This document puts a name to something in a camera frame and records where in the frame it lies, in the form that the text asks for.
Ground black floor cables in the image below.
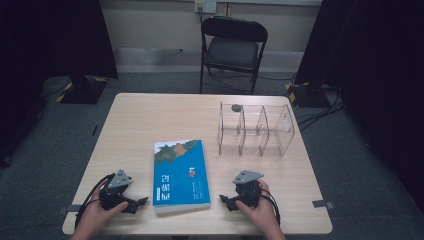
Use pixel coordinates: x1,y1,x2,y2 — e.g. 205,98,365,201
295,87,346,133

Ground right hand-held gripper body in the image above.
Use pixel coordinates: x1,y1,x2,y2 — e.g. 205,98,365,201
232,169,265,210

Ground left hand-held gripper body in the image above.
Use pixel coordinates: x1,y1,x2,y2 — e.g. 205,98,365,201
99,169,133,212

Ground person's left hand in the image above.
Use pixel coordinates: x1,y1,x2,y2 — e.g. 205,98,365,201
77,179,130,236

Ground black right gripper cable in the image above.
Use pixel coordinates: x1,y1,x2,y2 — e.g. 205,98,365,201
259,187,282,228

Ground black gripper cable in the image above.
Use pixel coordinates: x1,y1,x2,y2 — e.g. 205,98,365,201
259,187,282,228
74,173,116,230

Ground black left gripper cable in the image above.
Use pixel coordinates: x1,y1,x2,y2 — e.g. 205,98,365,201
74,173,116,230

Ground black curtain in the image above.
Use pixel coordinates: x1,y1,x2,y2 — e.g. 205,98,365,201
294,0,424,214
0,0,120,168

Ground blue paperback book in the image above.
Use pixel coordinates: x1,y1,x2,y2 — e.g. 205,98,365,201
152,139,212,215

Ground white wall socket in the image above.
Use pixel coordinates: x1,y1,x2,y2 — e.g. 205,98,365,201
194,0,218,14

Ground person's right hand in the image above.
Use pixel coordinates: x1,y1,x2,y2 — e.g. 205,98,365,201
234,179,280,234

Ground black folding chair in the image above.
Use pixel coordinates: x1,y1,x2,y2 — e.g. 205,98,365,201
199,15,269,95

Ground clear acrylic book rack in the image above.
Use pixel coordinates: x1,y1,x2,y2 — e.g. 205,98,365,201
217,101,296,158

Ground black stand base striped tape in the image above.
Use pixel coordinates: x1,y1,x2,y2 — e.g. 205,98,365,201
41,74,110,105
285,81,335,109

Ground grey tape strip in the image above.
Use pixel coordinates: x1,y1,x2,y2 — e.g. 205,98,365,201
57,203,84,215
311,199,335,210

